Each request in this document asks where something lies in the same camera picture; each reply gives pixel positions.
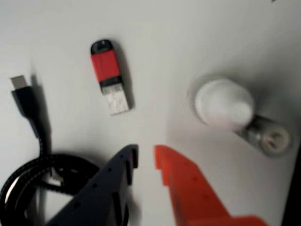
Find red black USB stick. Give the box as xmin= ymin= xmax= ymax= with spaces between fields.
xmin=90 ymin=37 xmax=135 ymax=116

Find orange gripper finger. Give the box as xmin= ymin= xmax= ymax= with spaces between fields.
xmin=154 ymin=145 xmax=271 ymax=226

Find black braided USB cable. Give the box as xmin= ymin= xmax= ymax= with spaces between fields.
xmin=0 ymin=74 xmax=142 ymax=226

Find small white light bulb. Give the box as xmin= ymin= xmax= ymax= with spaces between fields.
xmin=187 ymin=75 xmax=294 ymax=158

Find dark navy gripper finger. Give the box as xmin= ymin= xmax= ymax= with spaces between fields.
xmin=45 ymin=144 xmax=140 ymax=226

